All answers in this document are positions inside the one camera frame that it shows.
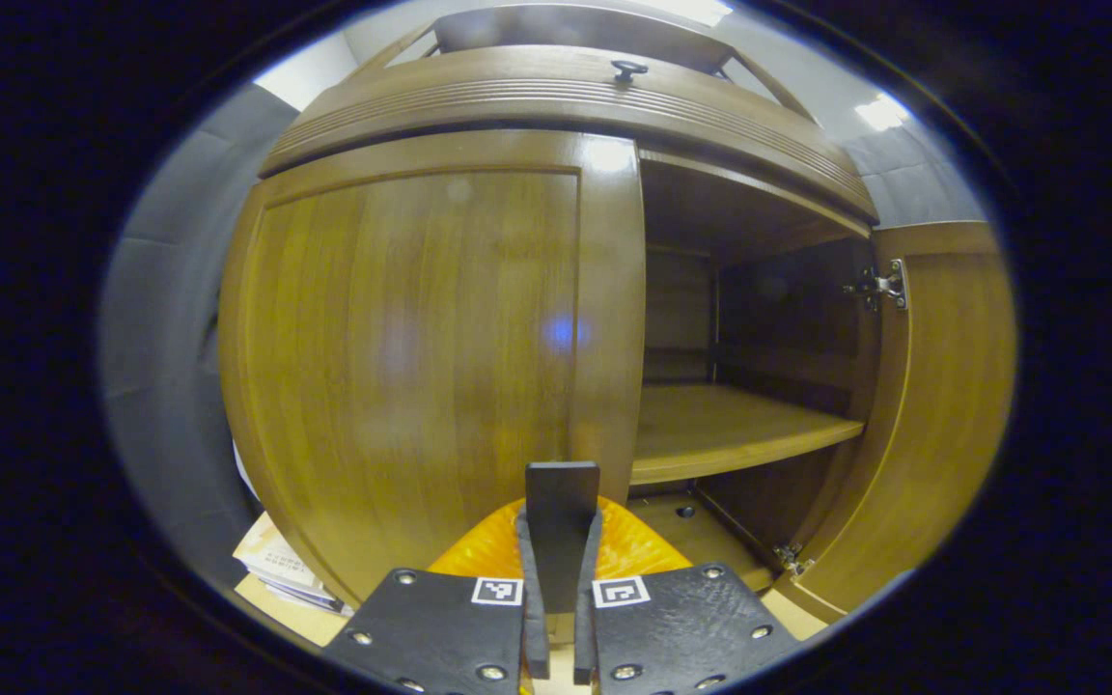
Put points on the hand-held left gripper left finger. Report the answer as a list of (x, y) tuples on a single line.
[(535, 627)]

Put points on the wooden inner shelf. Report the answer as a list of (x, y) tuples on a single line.
[(710, 430)]

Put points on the black round drawer knob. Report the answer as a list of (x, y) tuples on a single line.
[(629, 69)]

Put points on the metal door hinge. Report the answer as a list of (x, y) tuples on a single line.
[(792, 560), (879, 286)]

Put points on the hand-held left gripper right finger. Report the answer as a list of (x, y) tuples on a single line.
[(585, 627)]

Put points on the wooden double-door shoe cabinet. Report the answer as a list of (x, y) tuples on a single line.
[(788, 309)]

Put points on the stack of pale books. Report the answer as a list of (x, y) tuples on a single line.
[(276, 565)]

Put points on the wooden shoe cabinet door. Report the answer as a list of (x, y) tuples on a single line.
[(942, 405), (402, 338)]

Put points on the wooden cabinet drawer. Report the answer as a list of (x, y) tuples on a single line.
[(517, 101)]

